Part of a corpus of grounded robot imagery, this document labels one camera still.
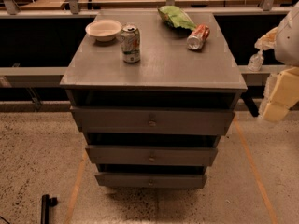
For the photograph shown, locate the grey drawer cabinet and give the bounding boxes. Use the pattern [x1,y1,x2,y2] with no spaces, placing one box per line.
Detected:
[61,10,247,175]

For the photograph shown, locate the grey drawer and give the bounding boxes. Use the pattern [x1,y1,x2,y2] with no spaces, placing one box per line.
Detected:
[95,172,206,189]
[86,145,218,166]
[71,106,235,135]

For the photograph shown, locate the top grey drawer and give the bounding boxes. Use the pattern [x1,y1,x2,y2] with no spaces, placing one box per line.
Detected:
[71,106,235,135]

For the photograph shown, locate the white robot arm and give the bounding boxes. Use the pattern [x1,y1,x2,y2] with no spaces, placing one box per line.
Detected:
[259,2,299,122]

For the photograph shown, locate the red orange soda can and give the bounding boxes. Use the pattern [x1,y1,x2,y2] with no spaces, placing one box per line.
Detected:
[187,24,210,50]

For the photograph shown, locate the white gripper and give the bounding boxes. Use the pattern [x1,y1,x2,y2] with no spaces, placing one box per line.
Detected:
[259,67,299,122]

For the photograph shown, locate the clear plastic bottle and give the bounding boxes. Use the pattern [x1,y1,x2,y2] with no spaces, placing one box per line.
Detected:
[248,50,264,72]

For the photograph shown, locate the black object on floor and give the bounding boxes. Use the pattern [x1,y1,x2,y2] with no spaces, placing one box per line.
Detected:
[40,194,58,224]

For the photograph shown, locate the white bowl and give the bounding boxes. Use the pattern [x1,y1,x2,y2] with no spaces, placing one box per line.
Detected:
[85,20,122,42]

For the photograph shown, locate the middle grey drawer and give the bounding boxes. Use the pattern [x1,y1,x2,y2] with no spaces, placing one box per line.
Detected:
[86,145,218,166]

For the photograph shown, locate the bottom grey drawer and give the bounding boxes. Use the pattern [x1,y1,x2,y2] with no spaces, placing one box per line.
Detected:
[95,172,206,189]

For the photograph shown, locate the grey metal railing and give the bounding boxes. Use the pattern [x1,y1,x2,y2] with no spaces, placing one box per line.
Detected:
[0,0,299,20]

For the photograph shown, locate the green chip bag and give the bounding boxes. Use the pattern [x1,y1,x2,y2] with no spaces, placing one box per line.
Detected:
[158,6,196,31]

